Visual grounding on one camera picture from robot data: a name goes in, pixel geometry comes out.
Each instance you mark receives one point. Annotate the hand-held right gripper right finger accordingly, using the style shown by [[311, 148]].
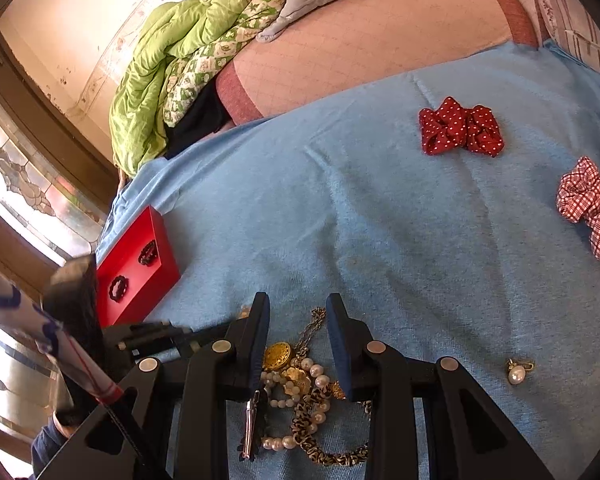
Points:
[[336, 345]]

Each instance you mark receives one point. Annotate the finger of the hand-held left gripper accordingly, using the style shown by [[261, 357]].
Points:
[[150, 330], [155, 347]]

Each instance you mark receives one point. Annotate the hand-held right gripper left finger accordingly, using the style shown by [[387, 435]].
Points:
[[261, 345]]

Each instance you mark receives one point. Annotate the gold round pendant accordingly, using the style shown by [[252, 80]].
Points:
[[277, 353]]

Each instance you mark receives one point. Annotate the plain black scrunchie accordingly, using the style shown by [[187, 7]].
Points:
[[118, 288]]

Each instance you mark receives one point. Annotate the red box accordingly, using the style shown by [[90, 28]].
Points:
[[135, 272]]

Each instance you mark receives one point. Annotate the black scrunchie with beaded ball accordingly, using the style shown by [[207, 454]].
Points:
[[148, 252]]

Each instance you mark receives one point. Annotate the metal hair clip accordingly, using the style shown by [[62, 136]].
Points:
[[251, 430]]

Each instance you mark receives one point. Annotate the pearl earring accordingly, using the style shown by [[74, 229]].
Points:
[[517, 375]]

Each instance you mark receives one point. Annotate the person's left forearm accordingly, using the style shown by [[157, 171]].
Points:
[[50, 447]]

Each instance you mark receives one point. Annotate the blue blanket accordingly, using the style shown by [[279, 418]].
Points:
[[380, 235]]

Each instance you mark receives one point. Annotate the black cloth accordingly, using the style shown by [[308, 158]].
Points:
[[195, 120]]

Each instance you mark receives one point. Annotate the green quilt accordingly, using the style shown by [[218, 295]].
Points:
[[145, 85]]

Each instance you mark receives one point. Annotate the red polka dot scrunchie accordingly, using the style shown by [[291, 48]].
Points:
[[445, 125]]

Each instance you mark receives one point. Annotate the red checked scrunchie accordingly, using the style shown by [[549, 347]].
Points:
[[587, 195]]

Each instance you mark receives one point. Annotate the striped floral bed sheet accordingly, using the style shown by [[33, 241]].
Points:
[[570, 10]]

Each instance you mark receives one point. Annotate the dark wooden window frame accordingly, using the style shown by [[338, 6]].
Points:
[[45, 125]]

